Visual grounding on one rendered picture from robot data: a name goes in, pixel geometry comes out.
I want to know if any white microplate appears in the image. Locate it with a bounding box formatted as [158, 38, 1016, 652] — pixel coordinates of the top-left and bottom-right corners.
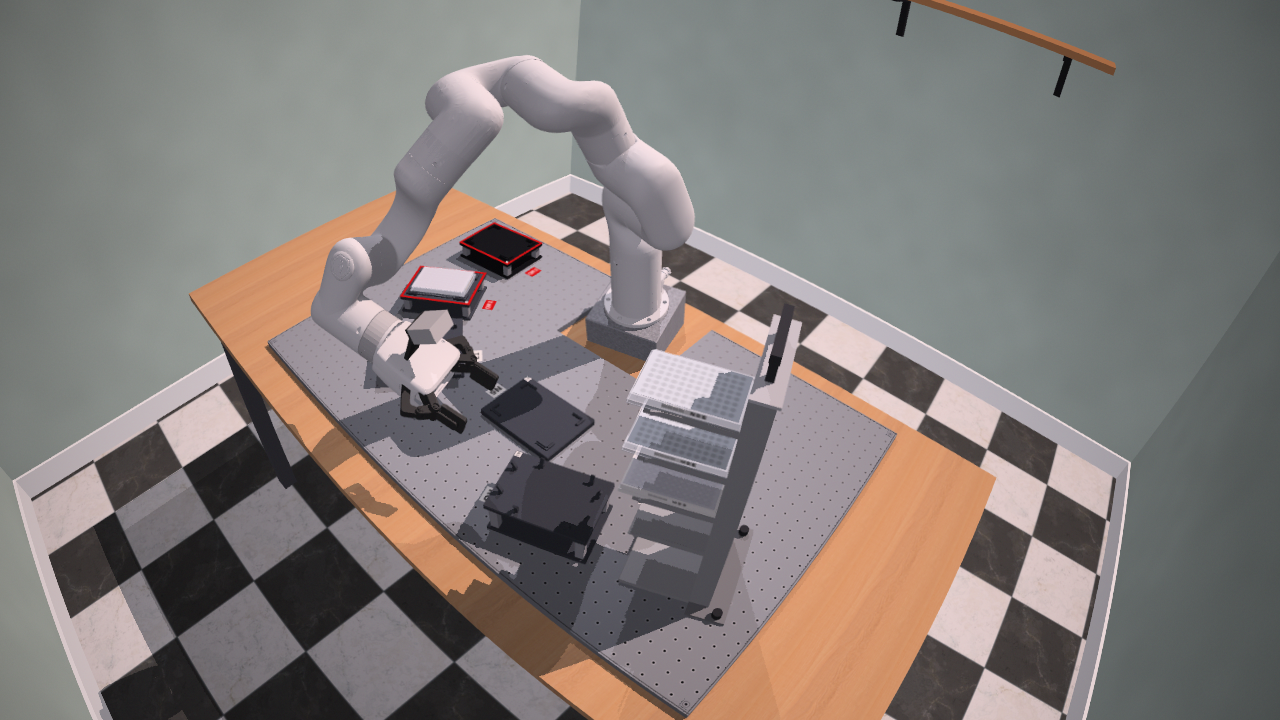
[410, 266, 476, 299]
[626, 348, 755, 433]

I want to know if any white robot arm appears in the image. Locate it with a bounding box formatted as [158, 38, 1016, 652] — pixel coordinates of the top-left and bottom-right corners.
[311, 55, 695, 363]

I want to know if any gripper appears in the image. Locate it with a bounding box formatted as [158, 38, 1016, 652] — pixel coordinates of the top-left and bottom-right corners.
[372, 320, 499, 434]

